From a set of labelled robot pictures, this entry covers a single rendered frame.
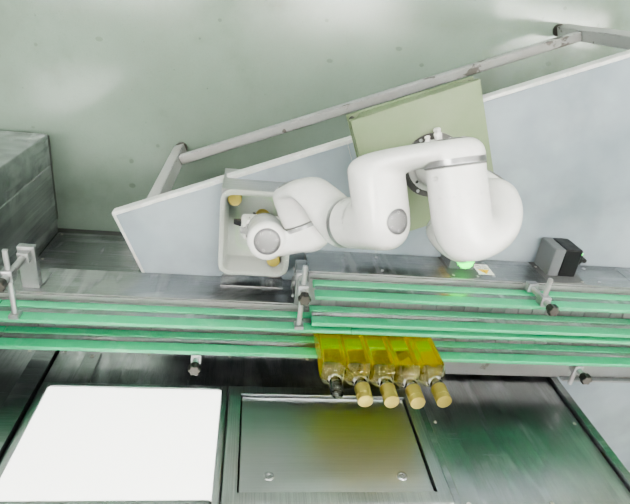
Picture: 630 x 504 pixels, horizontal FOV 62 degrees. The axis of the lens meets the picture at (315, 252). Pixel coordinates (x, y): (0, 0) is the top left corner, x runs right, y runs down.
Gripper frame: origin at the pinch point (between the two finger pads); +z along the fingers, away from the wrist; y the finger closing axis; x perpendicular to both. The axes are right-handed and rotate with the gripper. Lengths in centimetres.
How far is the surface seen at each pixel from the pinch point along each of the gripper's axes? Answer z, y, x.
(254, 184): 4.0, -2.4, 8.0
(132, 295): 2.7, -30.0, -21.0
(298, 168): 6.2, 8.1, 12.7
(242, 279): 11.9, -3.7, -17.9
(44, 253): 66, -72, -26
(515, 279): 0, 67, -11
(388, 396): -24.1, 28.4, -32.5
